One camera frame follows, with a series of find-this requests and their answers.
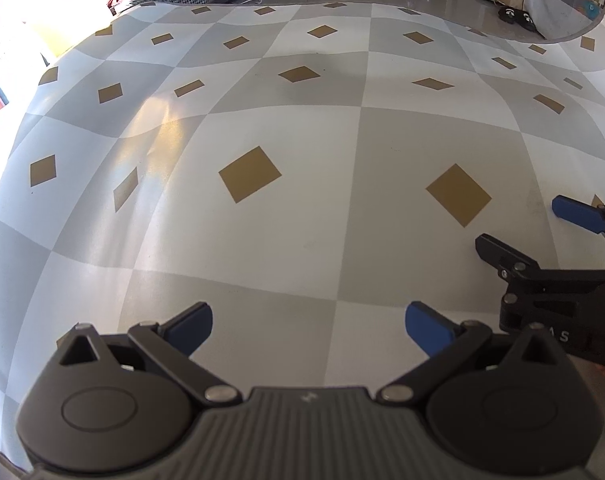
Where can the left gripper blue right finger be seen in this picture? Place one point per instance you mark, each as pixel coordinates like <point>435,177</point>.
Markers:
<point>449,348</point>

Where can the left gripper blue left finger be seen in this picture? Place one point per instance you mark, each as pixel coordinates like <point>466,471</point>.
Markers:
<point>168,348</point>

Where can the white cloth covered counter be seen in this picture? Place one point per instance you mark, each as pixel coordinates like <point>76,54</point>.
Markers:
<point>558,19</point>

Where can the checkered diamond pattern tablecloth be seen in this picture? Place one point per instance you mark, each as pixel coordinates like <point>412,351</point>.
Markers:
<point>306,170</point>

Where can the black slippers pair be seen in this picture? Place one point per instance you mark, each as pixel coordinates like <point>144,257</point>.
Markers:
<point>510,15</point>

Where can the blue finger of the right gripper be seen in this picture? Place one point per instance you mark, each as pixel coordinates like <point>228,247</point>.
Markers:
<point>590,218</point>
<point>510,264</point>

